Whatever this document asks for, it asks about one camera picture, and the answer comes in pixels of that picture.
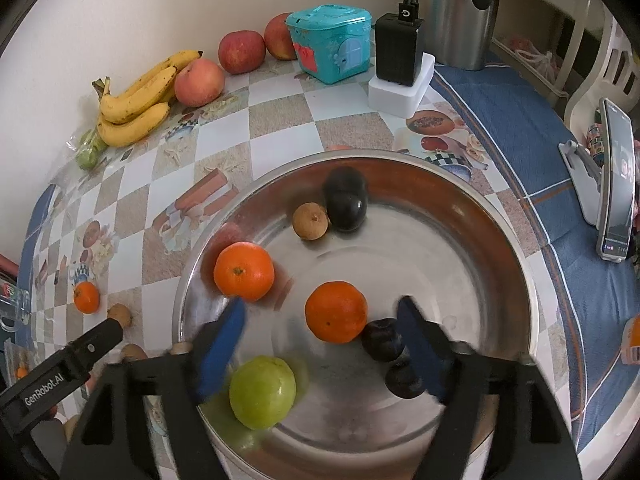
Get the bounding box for green apple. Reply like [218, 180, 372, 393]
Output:
[229, 355, 297, 430]

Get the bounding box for smartphone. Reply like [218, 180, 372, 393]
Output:
[597, 97, 638, 263]

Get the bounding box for plastic bag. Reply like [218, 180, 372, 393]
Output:
[505, 35, 558, 86]

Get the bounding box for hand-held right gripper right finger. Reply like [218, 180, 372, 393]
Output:
[396, 295, 583, 480]

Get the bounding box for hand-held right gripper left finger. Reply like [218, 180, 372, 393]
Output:
[60, 296, 247, 480]

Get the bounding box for white box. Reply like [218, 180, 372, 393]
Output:
[368, 52, 436, 117]

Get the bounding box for teal toy box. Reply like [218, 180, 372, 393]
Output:
[285, 4, 374, 85]

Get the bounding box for yellow banana bunch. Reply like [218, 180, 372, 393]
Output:
[91, 50, 204, 148]

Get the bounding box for dark plum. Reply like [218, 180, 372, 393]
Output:
[361, 318, 405, 362]
[385, 358, 426, 400]
[324, 187, 368, 233]

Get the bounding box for white plastic chair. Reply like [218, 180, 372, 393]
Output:
[550, 0, 640, 126]

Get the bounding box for clear bag of green fruits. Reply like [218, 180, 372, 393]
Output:
[67, 127, 111, 171]

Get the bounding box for orange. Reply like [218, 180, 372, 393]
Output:
[213, 241, 276, 303]
[304, 281, 369, 344]
[73, 281, 101, 315]

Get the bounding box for red apple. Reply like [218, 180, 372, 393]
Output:
[218, 30, 266, 75]
[264, 12, 298, 61]

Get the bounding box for blue tablecloth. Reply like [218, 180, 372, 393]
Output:
[17, 62, 640, 456]

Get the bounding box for orange packet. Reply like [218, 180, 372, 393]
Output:
[620, 315, 640, 366]

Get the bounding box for pink apple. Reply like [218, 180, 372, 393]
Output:
[174, 58, 226, 108]

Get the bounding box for checkered printed table cover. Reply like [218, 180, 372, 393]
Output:
[20, 57, 531, 480]

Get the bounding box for grey phone stand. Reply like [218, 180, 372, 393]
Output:
[558, 140, 608, 226]

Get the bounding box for large steel bowl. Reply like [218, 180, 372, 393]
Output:
[172, 149, 540, 480]

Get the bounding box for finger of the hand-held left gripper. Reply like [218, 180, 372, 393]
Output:
[0, 321, 124, 431]

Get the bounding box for steel thermos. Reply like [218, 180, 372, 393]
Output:
[412, 0, 501, 72]

